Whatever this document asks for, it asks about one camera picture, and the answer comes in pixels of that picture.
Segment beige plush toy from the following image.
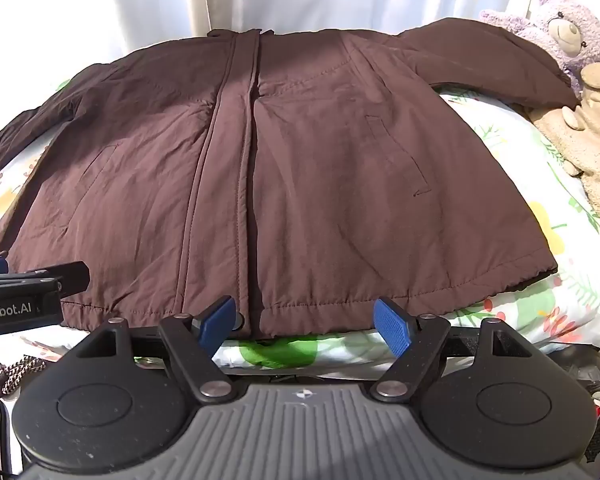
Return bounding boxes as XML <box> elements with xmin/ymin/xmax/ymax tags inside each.
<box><xmin>526</xmin><ymin>61</ymin><xmax>600</xmax><ymax>231</ymax></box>

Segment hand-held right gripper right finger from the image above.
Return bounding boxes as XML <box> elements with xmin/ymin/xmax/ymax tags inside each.
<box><xmin>369</xmin><ymin>297</ymin><xmax>532</xmax><ymax>404</ymax></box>

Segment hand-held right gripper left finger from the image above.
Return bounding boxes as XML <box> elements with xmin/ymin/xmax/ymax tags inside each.
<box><xmin>76</xmin><ymin>295</ymin><xmax>237</xmax><ymax>406</ymax></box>

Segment floral bed sheet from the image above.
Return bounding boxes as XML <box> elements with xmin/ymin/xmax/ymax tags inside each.
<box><xmin>0</xmin><ymin>78</ymin><xmax>600</xmax><ymax>372</ymax></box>

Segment braided dark strap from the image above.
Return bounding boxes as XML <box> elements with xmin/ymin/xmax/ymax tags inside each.
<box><xmin>0</xmin><ymin>354</ymin><xmax>47</xmax><ymax>397</ymax></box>

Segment brown jacket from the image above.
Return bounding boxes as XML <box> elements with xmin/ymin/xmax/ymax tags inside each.
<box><xmin>0</xmin><ymin>17</ymin><xmax>581</xmax><ymax>337</ymax></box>

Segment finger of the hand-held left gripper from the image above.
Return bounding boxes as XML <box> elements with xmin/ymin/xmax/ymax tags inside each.
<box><xmin>0</xmin><ymin>255</ymin><xmax>91</xmax><ymax>302</ymax></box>

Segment purple teddy bear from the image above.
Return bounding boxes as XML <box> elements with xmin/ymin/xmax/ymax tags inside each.
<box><xmin>479</xmin><ymin>0</ymin><xmax>600</xmax><ymax>98</ymax></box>

